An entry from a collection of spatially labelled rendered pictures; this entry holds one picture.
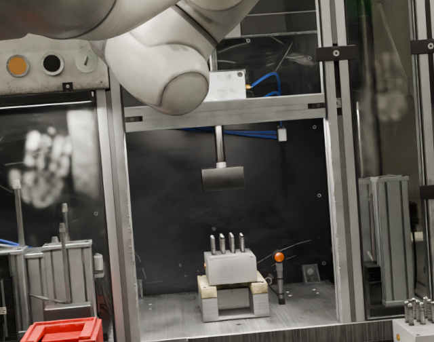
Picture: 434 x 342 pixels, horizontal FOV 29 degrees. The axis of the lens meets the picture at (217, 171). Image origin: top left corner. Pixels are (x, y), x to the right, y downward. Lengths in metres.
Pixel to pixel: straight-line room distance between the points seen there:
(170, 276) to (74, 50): 0.67
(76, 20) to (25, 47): 0.87
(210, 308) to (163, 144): 0.46
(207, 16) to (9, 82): 0.50
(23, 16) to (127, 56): 0.54
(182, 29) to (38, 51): 0.45
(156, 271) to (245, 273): 0.36
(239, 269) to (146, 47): 0.66
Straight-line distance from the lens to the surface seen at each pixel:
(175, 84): 1.12
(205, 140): 1.96
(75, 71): 1.53
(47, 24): 0.66
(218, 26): 1.17
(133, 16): 0.87
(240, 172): 1.72
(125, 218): 1.54
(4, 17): 0.64
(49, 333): 1.54
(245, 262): 1.68
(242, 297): 1.76
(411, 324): 1.50
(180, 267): 1.99
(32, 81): 1.54
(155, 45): 1.14
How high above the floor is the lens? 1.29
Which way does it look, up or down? 3 degrees down
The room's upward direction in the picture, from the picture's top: 4 degrees counter-clockwise
